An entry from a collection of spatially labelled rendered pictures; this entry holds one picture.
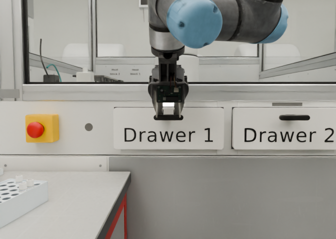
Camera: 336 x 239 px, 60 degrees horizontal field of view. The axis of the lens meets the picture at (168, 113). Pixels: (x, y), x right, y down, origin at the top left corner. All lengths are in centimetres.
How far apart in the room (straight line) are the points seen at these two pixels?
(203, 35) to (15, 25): 57
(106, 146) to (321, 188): 59
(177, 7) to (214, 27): 6
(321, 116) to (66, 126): 67
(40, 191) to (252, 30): 47
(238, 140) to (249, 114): 7
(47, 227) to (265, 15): 48
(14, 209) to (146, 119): 38
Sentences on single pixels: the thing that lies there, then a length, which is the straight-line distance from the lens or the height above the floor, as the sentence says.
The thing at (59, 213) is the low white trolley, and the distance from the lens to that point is 56.
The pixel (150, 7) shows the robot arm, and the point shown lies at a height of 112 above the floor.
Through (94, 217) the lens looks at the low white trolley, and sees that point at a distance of 53.
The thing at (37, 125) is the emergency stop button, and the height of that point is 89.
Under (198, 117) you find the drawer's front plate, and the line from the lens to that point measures 76.
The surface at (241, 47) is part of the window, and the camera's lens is 83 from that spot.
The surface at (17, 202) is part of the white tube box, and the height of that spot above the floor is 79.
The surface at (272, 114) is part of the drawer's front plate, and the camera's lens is 81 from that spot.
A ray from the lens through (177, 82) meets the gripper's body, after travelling 61.
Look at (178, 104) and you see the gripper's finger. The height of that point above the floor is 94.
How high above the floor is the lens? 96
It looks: 4 degrees down
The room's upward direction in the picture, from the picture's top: straight up
